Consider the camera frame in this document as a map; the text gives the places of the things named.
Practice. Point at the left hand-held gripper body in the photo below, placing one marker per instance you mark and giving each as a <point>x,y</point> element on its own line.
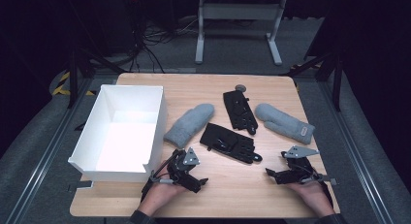
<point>181,167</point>

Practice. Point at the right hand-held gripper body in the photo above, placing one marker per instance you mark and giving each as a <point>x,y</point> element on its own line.
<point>299,169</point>

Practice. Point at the person's right hand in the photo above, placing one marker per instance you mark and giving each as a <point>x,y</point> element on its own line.
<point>315,196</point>

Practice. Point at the plain grey mitten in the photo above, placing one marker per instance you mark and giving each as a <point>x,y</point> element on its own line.
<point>189,123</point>

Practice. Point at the wide black fingerless glove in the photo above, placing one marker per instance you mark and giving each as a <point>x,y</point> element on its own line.
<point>229,143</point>

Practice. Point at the grey mitten with label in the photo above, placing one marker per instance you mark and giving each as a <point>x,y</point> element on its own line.
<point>284,122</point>

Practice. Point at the white open box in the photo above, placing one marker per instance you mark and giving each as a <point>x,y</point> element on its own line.
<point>126,136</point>

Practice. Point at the narrow black fingerless glove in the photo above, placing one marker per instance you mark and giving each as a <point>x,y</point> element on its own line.
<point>239,112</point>

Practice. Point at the small grey round disc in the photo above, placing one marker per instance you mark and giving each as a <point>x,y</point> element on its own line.
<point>240,87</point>

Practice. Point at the black metal stand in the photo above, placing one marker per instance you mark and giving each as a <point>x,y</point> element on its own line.
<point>73,78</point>
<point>336,78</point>

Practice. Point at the yellow and black floor tape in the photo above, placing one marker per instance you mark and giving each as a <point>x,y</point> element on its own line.
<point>61,86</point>

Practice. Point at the aluminium rail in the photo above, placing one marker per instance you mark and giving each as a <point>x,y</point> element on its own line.
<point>48,149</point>
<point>355,153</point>

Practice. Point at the white desk frame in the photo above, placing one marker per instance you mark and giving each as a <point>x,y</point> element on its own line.
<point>239,12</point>

